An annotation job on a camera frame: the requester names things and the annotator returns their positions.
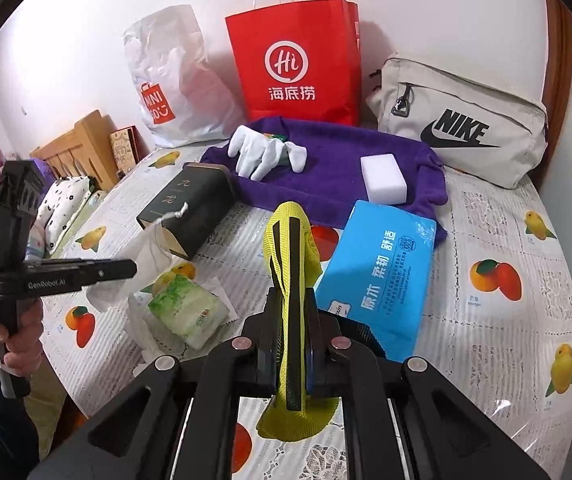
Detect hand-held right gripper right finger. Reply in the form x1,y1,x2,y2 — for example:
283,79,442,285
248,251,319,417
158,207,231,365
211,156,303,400
303,287,552,480

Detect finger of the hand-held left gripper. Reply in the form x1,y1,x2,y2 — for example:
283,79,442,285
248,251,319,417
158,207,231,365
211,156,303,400
28,258,138,285

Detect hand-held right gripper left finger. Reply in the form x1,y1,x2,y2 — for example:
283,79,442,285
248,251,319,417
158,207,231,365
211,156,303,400
26,294,287,480

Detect clear plastic wrapper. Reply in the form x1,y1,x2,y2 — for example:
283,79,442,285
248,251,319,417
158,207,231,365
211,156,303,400
86,202,189,311

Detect pale green tissue packet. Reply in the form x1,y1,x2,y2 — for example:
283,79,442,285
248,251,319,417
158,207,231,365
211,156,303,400
147,275,239,351

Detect yellow black-striped sock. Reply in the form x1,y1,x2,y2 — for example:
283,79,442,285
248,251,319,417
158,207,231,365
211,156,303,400
256,201,339,441

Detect purple towel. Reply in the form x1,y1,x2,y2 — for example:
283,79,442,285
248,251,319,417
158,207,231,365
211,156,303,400
200,116,449,248

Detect white glove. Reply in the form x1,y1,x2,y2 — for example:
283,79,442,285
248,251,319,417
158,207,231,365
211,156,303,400
228,125,308,181

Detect white sponge block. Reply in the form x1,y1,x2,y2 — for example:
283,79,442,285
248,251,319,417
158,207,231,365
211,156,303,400
360,155,411,206

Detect person's left forearm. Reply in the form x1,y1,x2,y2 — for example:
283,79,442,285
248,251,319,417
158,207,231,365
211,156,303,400
0,335,41,463

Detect person's left hand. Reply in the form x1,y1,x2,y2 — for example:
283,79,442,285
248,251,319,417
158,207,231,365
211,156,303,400
0,295,44,376

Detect white dotted pillow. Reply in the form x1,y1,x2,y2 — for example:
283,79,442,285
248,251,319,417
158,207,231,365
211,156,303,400
28,175,101,256

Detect blue tissue pack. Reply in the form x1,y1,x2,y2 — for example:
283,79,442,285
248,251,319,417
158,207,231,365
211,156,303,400
314,200,438,361

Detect dark green tea box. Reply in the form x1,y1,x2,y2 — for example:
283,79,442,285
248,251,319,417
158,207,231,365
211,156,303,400
136,162,233,261

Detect wooden headboard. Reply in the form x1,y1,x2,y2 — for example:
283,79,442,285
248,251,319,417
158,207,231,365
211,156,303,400
30,110,121,191

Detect patterned flat box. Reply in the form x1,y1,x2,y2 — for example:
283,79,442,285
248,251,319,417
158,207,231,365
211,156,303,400
110,126,141,178

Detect light green bedsheet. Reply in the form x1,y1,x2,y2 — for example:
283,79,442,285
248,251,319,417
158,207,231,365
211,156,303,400
26,355,71,441

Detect fruit-print tablecloth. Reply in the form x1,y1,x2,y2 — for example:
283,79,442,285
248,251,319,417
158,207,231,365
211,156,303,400
40,145,572,480

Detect white plastic shopping bag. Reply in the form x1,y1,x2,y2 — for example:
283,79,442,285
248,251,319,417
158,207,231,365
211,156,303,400
123,4,239,149

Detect grey waist bag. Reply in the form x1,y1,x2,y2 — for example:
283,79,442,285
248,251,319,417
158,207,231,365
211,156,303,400
364,53,549,190

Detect red paper shopping bag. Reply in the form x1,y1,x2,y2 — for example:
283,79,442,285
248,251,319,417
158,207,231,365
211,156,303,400
225,0,361,128

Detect brown wooden door frame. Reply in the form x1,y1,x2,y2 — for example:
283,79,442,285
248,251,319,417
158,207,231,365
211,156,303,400
543,0,572,191

